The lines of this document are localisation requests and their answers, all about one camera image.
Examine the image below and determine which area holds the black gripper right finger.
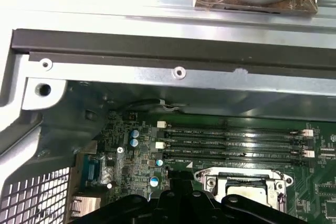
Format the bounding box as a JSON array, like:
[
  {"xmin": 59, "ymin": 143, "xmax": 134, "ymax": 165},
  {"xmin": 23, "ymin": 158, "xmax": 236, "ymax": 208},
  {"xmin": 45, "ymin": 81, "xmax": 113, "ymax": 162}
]
[{"xmin": 181, "ymin": 171, "xmax": 302, "ymax": 224}]

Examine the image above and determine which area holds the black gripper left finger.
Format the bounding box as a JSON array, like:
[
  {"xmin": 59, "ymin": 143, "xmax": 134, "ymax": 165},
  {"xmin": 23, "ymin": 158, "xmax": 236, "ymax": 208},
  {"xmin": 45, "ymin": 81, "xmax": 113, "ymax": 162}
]
[{"xmin": 78, "ymin": 170, "xmax": 182, "ymax": 224}]

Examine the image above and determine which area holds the silver CPU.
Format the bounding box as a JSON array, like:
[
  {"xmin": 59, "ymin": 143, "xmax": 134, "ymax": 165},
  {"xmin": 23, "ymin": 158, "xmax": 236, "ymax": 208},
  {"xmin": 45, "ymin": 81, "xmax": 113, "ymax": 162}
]
[{"xmin": 227, "ymin": 185, "xmax": 271, "ymax": 207}]

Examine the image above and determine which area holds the metal socket cover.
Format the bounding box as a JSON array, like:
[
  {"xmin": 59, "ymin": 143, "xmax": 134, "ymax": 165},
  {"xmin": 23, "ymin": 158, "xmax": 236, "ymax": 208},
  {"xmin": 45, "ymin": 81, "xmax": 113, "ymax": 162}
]
[{"xmin": 213, "ymin": 172, "xmax": 287, "ymax": 209}]

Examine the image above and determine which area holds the CPU socket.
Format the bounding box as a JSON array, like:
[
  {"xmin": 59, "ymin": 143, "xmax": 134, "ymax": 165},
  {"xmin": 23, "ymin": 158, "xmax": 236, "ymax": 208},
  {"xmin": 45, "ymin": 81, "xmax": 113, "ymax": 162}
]
[{"xmin": 194, "ymin": 167, "xmax": 294, "ymax": 209}]

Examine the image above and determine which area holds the silver rear port connector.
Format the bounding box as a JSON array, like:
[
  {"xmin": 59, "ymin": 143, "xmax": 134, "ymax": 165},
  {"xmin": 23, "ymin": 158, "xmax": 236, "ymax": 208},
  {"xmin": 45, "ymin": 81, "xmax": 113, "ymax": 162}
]
[{"xmin": 70, "ymin": 195, "xmax": 101, "ymax": 220}]

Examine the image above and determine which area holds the green motherboard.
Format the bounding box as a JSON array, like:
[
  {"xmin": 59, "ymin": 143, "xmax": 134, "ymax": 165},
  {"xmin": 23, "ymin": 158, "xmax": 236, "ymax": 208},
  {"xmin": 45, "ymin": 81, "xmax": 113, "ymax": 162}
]
[{"xmin": 76, "ymin": 108, "xmax": 336, "ymax": 224}]

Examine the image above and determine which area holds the blue rear port connector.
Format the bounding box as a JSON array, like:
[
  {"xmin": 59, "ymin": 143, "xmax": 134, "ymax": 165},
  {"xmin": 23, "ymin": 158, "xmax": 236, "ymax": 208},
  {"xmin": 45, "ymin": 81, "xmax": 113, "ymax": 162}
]
[{"xmin": 83, "ymin": 155, "xmax": 102, "ymax": 186}]

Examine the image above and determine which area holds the open black PC case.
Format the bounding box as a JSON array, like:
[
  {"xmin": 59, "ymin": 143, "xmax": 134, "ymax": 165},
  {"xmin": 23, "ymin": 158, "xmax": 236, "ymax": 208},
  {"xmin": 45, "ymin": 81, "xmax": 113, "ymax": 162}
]
[{"xmin": 0, "ymin": 28, "xmax": 336, "ymax": 224}]

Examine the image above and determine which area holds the black wire with white sleeve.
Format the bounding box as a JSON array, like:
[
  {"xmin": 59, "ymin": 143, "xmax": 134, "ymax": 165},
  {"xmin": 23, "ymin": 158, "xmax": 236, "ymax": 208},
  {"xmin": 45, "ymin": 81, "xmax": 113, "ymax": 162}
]
[{"xmin": 115, "ymin": 98, "xmax": 190, "ymax": 112}]

